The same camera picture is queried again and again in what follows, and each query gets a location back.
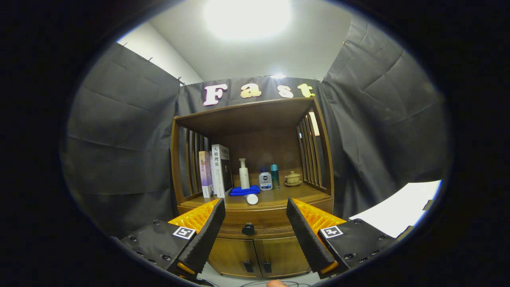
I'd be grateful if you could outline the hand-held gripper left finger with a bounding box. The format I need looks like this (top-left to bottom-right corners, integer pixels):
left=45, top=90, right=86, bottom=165
left=120, top=198, right=226, bottom=279

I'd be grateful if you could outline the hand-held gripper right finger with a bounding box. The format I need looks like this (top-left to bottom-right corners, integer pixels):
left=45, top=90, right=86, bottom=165
left=286, top=198, right=403, bottom=279

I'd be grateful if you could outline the wooden drawer with black knob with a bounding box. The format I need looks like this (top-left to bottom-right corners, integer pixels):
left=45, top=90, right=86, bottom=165
left=177, top=199, right=334, bottom=240

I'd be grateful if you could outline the wooden cabinet door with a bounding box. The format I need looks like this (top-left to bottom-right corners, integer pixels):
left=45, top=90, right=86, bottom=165
left=208, top=238, right=261, bottom=278
left=254, top=237, right=311, bottom=278

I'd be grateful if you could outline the wooden countertop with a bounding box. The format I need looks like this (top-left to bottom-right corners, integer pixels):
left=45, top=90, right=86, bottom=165
left=179, top=171, right=332, bottom=210

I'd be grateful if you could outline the wooden cabinet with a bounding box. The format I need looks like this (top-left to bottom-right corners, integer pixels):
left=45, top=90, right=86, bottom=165
left=171, top=97, right=335, bottom=279

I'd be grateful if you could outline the blue folded cloth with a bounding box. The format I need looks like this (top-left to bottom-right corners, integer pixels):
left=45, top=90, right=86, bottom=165
left=230, top=185, right=261, bottom=197

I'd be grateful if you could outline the purple book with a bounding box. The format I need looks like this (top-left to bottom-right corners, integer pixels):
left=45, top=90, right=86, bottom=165
left=198, top=151, right=214, bottom=199

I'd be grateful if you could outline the thick white book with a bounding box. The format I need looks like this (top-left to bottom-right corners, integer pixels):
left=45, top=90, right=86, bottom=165
left=211, top=144, right=234, bottom=198

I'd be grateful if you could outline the white bottle with blue cap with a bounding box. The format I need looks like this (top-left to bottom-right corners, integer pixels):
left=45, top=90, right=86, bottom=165
left=259, top=166, right=273, bottom=191

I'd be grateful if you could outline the white pump bottle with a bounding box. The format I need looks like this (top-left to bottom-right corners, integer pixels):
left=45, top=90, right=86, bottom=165
left=239, top=158, right=250, bottom=190

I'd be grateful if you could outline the white flat panel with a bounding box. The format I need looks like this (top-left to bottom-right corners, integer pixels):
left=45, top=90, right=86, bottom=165
left=349, top=180, right=442, bottom=238

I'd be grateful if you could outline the black backdrop cloth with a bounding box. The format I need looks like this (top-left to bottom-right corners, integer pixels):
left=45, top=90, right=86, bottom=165
left=60, top=18, right=453, bottom=240

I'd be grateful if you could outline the ceiling light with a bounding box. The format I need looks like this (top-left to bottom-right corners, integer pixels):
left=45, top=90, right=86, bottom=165
left=203, top=0, right=293, bottom=42

